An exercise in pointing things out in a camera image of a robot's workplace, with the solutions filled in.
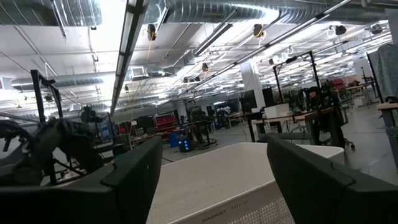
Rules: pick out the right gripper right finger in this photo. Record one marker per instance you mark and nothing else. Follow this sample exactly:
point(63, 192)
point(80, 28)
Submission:
point(311, 186)

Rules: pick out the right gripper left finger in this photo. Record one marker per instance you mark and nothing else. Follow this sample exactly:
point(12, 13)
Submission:
point(124, 186)

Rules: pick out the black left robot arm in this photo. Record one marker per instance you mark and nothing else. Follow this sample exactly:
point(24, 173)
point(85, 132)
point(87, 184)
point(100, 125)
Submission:
point(15, 168)

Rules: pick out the white perforated plastic basket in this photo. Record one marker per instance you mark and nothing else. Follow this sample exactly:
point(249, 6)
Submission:
point(217, 180)

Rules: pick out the background computer monitor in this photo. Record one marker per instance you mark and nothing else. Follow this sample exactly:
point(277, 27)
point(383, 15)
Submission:
point(106, 127)

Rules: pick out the black office chair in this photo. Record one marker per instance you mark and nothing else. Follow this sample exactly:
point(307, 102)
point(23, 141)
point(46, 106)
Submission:
point(332, 130)

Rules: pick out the blue lit floor device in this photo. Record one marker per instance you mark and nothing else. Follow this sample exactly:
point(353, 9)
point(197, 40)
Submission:
point(185, 145)

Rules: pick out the wooden background table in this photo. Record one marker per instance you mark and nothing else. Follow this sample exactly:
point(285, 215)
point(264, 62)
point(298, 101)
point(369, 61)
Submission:
point(280, 119)

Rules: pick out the red tool cabinet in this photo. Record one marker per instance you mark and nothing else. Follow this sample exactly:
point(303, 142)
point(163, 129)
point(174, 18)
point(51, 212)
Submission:
point(165, 123)

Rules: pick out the white background box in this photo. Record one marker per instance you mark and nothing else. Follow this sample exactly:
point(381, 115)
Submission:
point(276, 111)

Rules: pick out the person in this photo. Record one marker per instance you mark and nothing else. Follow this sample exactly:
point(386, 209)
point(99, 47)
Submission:
point(314, 96)

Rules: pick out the wooden table grey leg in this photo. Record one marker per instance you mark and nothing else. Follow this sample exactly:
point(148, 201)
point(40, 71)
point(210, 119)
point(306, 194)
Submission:
point(390, 124)

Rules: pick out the long ceiling light bar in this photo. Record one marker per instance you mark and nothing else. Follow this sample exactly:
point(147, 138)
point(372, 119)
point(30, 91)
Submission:
point(127, 46)
point(214, 37)

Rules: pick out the green tarp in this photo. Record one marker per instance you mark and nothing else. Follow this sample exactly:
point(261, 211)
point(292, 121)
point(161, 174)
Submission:
point(385, 71)

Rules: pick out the white hanging hook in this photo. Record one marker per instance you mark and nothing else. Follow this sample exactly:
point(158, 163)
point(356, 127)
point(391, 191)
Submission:
point(290, 49)

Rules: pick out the black frame post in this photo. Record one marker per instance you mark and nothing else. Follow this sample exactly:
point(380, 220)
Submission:
point(38, 93)

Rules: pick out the black background rig frame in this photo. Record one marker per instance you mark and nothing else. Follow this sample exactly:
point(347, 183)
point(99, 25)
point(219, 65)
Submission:
point(313, 68)

